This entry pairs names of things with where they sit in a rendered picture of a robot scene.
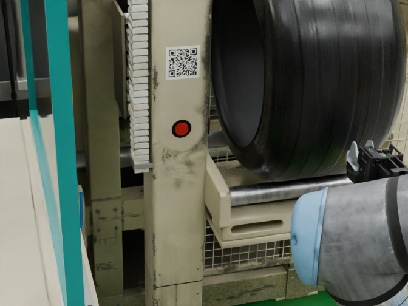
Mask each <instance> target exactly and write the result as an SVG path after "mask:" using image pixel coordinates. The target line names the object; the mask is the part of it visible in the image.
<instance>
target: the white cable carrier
mask: <svg viewBox="0 0 408 306"><path fill-rule="evenodd" d="M147 3H148V0H127V4H128V5H129V7H128V8H127V11H128V12H129V14H128V16H127V18H128V20H129V21H128V26H129V28H128V34H129V36H128V40H129V44H128V47H129V48H130V49H129V55H130V56H129V62H130V63H129V69H130V70H129V75H130V77H129V82H130V84H129V88H130V91H129V95H130V97H129V101H130V102H131V103H130V104H129V107H130V111H129V113H130V115H131V116H130V121H131V122H130V127H131V128H130V133H131V136H130V139H131V159H132V161H133V163H134V165H139V164H145V163H151V156H150V155H148V154H149V149H148V147H149V143H148V141H149V138H148V135H149V131H148V128H149V124H148V121H149V119H148V115H149V112H148V108H149V106H148V97H147V96H148V90H147V89H148V83H147V82H148V77H147V76H151V69H150V67H148V63H147V62H148V56H147V55H148V49H147V47H148V42H147V40H148V35H147V33H148V28H147V25H148V20H147V19H146V18H148V13H147V10H148V6H147ZM134 172H135V173H141V172H149V168H145V169H135V170H134Z"/></svg>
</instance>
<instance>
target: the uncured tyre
mask: <svg viewBox="0 0 408 306"><path fill-rule="evenodd" d="M406 64H407V51H406V34H405V28H404V20H403V14H402V10H401V5H400V1H399V0H212V31H211V65H210V73H211V82H212V91H213V95H214V101H215V105H216V110H217V114H218V118H219V122H220V125H221V128H222V132H223V134H224V137H225V140H226V142H227V144H228V146H229V148H230V150H231V152H232V153H233V156H234V157H235V158H236V159H237V161H238V162H239V163H240V164H242V165H243V166H244V167H246V168H247V169H248V170H249V171H251V172H252V173H253V174H254V175H256V176H257V177H259V178H260V179H264V180H271V181H275V182H282V181H287V180H297V179H307V178H312V177H322V176H328V175H337V174H346V154H347V151H349V150H350V148H351V145H352V142H354V141H355V142H356V144H357V148H358V151H359V147H360V146H361V147H362V148H364V147H365V145H366V143H367V141H368V140H371V141H372V142H373V146H374V149H375V148H376V149H378V148H381V147H382V145H383V144H384V143H385V141H386V140H387V138H388V137H389V135H390V133H391V131H392V130H393V127H394V125H395V123H396V120H397V118H398V115H399V112H400V108H401V104H402V100H403V95H404V87H405V82H406Z"/></svg>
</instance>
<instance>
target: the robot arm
mask: <svg viewBox="0 0 408 306"><path fill-rule="evenodd" d="M393 149H394V150H396V152H397V153H398V155H392V152H393ZM403 156H404V155H403V154H402V153H401V152H400V151H399V150H397V148H396V147H394V145H393V144H391V143H390V145H389V148H388V149H383V150H381V149H380V148H378V149H376V148H375V149H374V146H373V142H372V141H371V140H368V141H367V143H366V145H365V147H364V148H362V147H361V146H360V147H359V151H358V148H357V144H356V142H355V141H354V142H352V145H351V148H350V150H349V151H347V154H346V173H347V177H348V179H349V180H351V181H352V182H353V183H354V184H352V185H345V186H339V187H335V188H329V187H326V188H324V189H323V190H320V191H315V192H309V193H306V194H304V195H302V196H301V197H300V198H299V199H298V200H297V202H296V204H295V206H294V208H293V213H292V217H291V229H290V238H291V252H292V257H293V263H294V267H295V270H296V273H297V276H298V278H299V279H300V281H301V282H302V283H303V284H304V285H312V286H314V287H317V285H320V284H324V287H325V288H326V290H327V292H328V293H329V295H330V297H331V298H332V299H333V300H334V301H335V302H336V304H337V306H408V167H407V166H406V165H405V164H404V163H403Z"/></svg>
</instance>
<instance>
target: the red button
mask: <svg viewBox="0 0 408 306"><path fill-rule="evenodd" d="M175 132H176V133H177V134H178V135H185V134H186V133H187V132H188V126H187V124H186V123H179V124H177V125H176V127H175Z"/></svg>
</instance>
